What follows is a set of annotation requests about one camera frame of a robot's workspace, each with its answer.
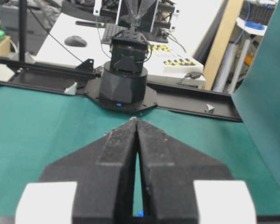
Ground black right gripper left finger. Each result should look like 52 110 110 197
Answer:
39 119 137 224

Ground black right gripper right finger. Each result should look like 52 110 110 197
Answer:
137 120 233 224

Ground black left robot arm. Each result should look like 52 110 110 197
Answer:
40 28 156 224

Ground white box yellow black markers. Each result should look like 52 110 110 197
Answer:
145 44 204 76

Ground black computer mouse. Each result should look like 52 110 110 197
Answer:
64 35 87 47

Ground white desk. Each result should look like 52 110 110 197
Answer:
35 0 229 88

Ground black keyboard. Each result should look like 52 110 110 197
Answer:
102 23 127 45

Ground brown cardboard panel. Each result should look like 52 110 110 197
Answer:
203 0 243 91

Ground black vertical pole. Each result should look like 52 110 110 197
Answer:
18 0 28 62

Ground black aluminium frame rail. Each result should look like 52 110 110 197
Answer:
0 57 242 122

